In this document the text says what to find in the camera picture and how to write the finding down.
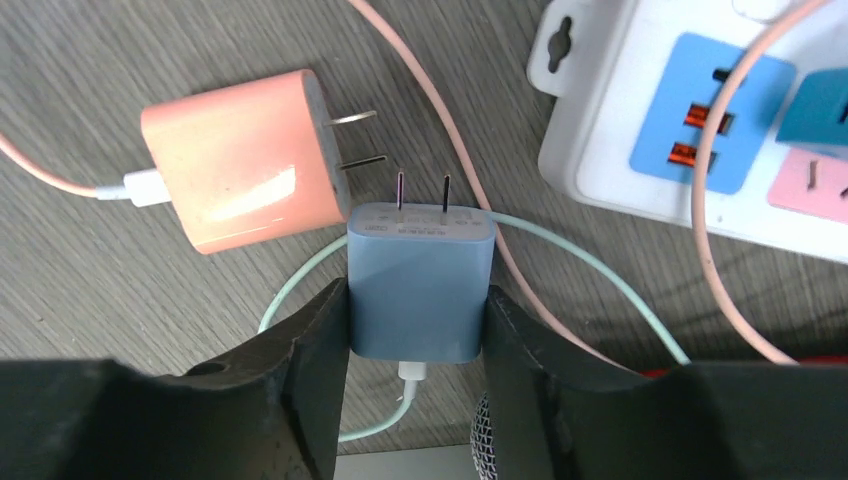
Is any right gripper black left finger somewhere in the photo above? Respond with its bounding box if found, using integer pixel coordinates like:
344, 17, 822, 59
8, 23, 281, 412
1, 278, 349, 479

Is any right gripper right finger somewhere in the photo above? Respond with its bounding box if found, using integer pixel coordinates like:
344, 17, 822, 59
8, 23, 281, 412
482, 287, 847, 479

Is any light blue charger plug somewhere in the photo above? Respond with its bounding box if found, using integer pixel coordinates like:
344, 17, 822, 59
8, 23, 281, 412
256, 173, 692, 444

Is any white multicolour power strip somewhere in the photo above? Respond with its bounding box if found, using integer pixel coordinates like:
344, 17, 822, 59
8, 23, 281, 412
527, 1, 847, 263

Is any blue plug adapter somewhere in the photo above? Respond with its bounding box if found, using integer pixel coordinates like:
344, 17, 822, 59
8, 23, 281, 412
776, 67, 847, 160

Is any pink charger plug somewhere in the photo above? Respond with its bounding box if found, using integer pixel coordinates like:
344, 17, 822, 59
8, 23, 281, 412
0, 69, 388, 256

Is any red glitter microphone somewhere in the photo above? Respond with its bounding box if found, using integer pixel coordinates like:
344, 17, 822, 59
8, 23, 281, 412
470, 392, 497, 480

